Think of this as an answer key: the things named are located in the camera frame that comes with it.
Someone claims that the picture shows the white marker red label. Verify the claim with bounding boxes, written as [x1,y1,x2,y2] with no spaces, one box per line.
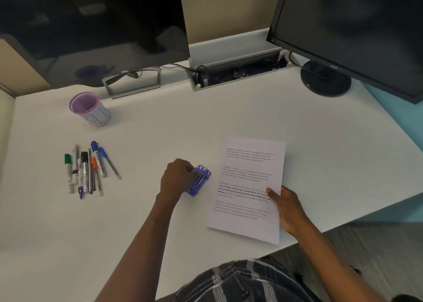
[71,144,81,185]

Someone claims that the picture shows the person's left forearm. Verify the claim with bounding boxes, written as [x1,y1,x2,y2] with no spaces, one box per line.
[94,194,186,302]

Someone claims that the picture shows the orange pen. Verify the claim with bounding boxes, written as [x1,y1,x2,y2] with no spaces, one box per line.
[91,156,104,197]

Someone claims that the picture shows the blue pen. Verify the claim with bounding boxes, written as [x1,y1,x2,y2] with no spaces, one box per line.
[98,146,122,180]

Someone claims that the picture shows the black cap marker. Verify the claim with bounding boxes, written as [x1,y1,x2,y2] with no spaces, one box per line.
[80,151,90,194]

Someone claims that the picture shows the black monitor round base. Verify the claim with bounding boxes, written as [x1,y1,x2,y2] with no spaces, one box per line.
[266,0,423,105]

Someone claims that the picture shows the cream curved side panel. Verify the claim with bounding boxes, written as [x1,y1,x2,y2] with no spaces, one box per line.
[0,90,16,180]

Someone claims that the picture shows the person's right forearm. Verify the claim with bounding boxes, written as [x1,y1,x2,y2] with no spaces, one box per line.
[292,217,387,302]

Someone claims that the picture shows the person's right hand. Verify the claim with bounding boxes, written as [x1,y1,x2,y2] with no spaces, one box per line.
[265,185,310,236]

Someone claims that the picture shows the green cap marker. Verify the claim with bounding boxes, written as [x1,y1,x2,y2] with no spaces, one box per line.
[64,153,74,194]

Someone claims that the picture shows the grey cable tray box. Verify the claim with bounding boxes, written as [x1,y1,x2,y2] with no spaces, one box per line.
[185,27,297,92]

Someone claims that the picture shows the white desk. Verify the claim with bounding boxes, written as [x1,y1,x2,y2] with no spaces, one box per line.
[0,60,423,302]

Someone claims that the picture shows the dark pencil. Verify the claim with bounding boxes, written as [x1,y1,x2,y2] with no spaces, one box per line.
[89,159,97,193]

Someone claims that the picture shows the black monitor silver stand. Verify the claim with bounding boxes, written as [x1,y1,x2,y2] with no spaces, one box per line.
[0,0,192,100]

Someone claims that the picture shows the purple rimmed white pen cup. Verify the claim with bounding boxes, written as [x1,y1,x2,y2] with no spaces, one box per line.
[68,91,111,127]

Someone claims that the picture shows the black cable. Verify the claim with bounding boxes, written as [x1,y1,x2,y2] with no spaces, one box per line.
[160,63,209,86]

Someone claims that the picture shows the person's left hand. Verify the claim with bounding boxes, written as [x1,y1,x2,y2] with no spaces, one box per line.
[160,158,196,205]

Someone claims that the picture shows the beige cubicle partition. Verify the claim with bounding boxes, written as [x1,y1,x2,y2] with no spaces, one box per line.
[0,0,285,98]

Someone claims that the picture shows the blue cap marker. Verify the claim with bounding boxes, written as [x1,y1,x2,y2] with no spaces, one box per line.
[90,141,107,179]

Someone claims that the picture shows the purple hole punch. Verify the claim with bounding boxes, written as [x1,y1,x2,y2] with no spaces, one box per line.
[186,164,212,199]

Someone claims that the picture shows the stack of printed papers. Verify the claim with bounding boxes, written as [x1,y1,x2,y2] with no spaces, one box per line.
[207,136,287,246]

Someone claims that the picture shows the white cable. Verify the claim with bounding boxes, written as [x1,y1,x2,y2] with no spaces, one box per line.
[279,50,303,68]

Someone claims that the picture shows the plaid shorts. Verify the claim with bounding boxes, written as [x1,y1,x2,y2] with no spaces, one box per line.
[171,258,323,302]

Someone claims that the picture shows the slim blue tip marker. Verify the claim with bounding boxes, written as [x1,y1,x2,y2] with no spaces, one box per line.
[76,166,85,200]

